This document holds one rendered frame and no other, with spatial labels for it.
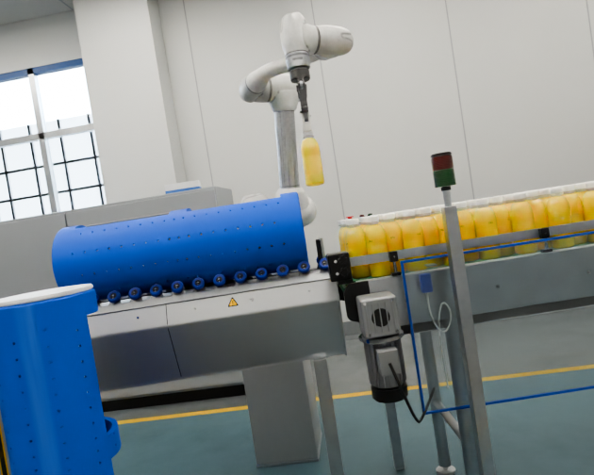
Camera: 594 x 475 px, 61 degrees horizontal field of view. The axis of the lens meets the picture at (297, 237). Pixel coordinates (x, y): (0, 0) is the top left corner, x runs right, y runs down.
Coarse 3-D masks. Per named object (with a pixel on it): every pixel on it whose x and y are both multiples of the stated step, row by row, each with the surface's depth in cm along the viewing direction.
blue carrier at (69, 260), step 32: (128, 224) 180; (160, 224) 178; (192, 224) 176; (224, 224) 175; (256, 224) 175; (288, 224) 174; (64, 256) 175; (96, 256) 174; (128, 256) 174; (160, 256) 174; (192, 256) 175; (224, 256) 175; (256, 256) 176; (288, 256) 177; (96, 288) 178; (128, 288) 180
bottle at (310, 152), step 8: (304, 136) 188; (312, 136) 188; (304, 144) 186; (312, 144) 186; (304, 152) 186; (312, 152) 185; (320, 152) 188; (304, 160) 187; (312, 160) 185; (320, 160) 187; (304, 168) 187; (312, 168) 185; (320, 168) 186; (312, 176) 185; (320, 176) 186; (312, 184) 185; (320, 184) 189
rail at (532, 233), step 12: (552, 228) 168; (564, 228) 168; (576, 228) 168; (588, 228) 168; (468, 240) 168; (480, 240) 168; (492, 240) 168; (504, 240) 168; (516, 240) 168; (408, 252) 168; (420, 252) 168; (432, 252) 168; (444, 252) 168; (360, 264) 168
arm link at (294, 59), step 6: (288, 54) 187; (294, 54) 186; (300, 54) 185; (306, 54) 187; (288, 60) 187; (294, 60) 186; (300, 60) 186; (306, 60) 187; (288, 66) 188; (294, 66) 186; (300, 66) 187; (306, 66) 188
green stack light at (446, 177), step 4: (436, 172) 150; (440, 172) 149; (444, 172) 149; (448, 172) 149; (452, 172) 150; (436, 176) 151; (440, 176) 150; (444, 176) 149; (448, 176) 149; (452, 176) 150; (436, 180) 151; (440, 180) 150; (444, 180) 149; (448, 180) 149; (452, 180) 149; (436, 184) 151; (440, 184) 150; (444, 184) 149; (448, 184) 149; (452, 184) 149
